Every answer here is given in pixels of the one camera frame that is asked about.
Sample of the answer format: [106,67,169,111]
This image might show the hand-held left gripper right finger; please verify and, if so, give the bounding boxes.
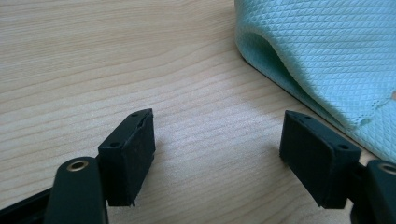
[278,109,362,209]

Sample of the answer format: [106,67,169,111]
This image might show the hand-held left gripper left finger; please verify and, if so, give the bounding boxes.
[97,107,156,207]

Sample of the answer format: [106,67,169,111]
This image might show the teal cloth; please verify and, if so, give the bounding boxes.
[233,0,396,164]

